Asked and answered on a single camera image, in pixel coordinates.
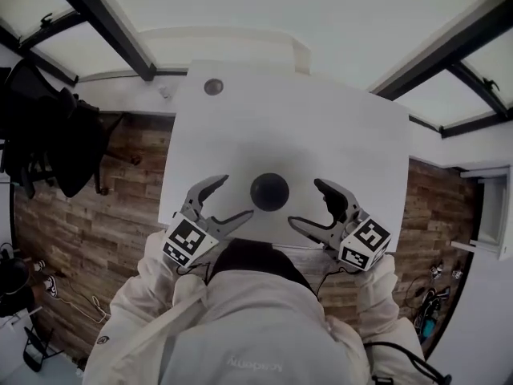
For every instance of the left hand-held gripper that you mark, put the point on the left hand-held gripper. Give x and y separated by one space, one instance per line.
184 237

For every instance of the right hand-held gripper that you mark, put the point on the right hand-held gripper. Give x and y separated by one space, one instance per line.
364 239

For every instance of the person's right forearm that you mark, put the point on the person's right forearm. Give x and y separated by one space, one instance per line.
380 295

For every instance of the person's left forearm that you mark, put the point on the person's left forearm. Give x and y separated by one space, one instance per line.
148 263

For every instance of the person's legs black trousers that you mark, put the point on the person's legs black trousers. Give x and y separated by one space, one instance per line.
256 263

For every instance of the small black white device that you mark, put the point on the small black white device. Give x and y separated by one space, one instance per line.
457 274
437 272

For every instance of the round grey table grommet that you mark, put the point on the round grey table grommet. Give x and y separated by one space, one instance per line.
213 86

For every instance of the person's torso white jacket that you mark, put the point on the person's torso white jacket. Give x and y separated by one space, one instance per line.
240 335

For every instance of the small blue device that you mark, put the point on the small blue device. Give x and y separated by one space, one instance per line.
429 326

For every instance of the white side desk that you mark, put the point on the white side desk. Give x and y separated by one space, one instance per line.
493 211

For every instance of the black office chair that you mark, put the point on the black office chair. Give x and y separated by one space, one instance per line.
60 143

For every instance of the black framed window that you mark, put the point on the black framed window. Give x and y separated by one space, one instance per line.
453 98
80 50

